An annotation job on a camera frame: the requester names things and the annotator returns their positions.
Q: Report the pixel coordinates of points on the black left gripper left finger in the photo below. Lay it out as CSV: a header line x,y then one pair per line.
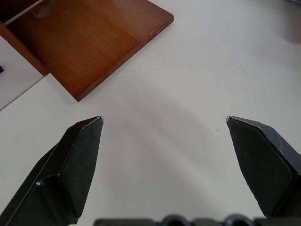
x,y
70,164

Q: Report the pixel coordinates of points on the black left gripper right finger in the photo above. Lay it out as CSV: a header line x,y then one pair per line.
x,y
263,164

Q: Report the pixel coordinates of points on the small black object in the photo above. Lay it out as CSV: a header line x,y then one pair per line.
x,y
1,69

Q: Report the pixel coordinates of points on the brown wooden tray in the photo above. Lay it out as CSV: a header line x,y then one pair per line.
x,y
82,44

